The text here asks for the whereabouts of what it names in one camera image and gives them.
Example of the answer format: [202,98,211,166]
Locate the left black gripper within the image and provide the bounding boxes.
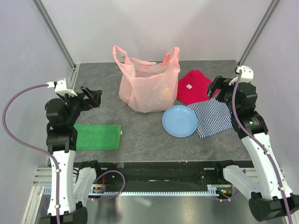
[58,85,101,126]

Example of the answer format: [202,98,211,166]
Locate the yellow lemon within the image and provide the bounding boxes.
[162,88,172,100]

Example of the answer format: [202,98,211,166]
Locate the pink plastic bag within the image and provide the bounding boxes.
[113,45,180,113]

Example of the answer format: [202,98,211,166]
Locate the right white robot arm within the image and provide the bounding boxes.
[207,76,299,224]

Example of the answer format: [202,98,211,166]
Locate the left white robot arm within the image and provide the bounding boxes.
[40,86,103,224]

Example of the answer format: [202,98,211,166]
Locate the red folded t-shirt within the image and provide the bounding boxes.
[177,70,212,105]

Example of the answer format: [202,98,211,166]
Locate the blue white striped cloth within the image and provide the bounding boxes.
[187,98,233,139]

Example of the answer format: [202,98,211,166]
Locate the green towel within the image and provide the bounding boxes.
[74,124,122,151]

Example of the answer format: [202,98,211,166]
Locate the light blue plate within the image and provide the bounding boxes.
[162,105,198,138]

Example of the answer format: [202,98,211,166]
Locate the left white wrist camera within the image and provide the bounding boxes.
[46,78,78,97]

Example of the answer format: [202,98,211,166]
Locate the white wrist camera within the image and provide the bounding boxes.
[46,78,78,97]
[228,65,254,86]

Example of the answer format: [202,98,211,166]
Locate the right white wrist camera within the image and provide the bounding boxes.
[228,65,254,86]

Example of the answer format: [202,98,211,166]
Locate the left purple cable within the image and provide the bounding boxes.
[1,83,61,224]

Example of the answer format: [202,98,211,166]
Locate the right aluminium frame post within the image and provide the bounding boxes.
[237,0,281,66]

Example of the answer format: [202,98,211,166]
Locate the aluminium frame post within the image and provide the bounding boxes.
[31,0,78,70]
[237,0,281,66]

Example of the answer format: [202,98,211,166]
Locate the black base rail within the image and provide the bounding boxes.
[73,160,254,184]

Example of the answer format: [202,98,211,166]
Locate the left aluminium frame post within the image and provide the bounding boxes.
[31,0,78,70]

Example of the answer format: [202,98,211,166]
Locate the white slotted cable duct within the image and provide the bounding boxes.
[43,185,234,197]

